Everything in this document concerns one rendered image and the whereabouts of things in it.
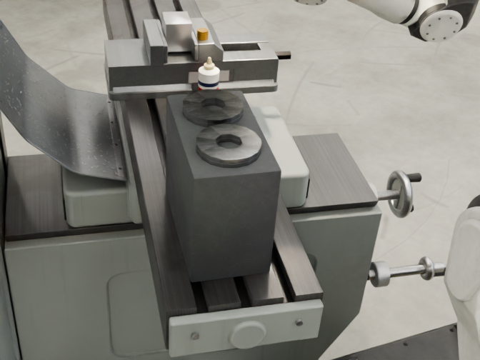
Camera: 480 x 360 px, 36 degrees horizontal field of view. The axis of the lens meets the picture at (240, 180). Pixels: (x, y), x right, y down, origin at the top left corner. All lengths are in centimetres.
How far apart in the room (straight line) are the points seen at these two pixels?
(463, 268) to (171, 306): 42
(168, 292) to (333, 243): 64
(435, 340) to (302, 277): 50
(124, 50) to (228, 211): 62
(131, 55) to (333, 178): 52
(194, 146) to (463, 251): 41
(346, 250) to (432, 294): 89
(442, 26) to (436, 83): 234
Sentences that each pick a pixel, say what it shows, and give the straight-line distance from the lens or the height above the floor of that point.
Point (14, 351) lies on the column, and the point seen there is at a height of 43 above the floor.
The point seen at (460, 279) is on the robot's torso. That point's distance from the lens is 111.
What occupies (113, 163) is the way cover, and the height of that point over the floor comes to 86.
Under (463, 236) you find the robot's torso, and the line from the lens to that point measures 108.
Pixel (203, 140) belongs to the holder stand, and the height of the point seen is 112.
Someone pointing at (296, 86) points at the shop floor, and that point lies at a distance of 350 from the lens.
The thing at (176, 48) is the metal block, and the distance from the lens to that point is 149.
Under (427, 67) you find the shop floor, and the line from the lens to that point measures 388.
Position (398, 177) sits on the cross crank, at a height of 67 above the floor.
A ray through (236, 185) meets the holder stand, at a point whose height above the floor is 109.
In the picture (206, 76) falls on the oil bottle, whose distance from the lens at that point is 140.
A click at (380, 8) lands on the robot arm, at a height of 116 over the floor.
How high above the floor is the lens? 167
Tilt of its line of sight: 36 degrees down
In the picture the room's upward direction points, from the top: 4 degrees clockwise
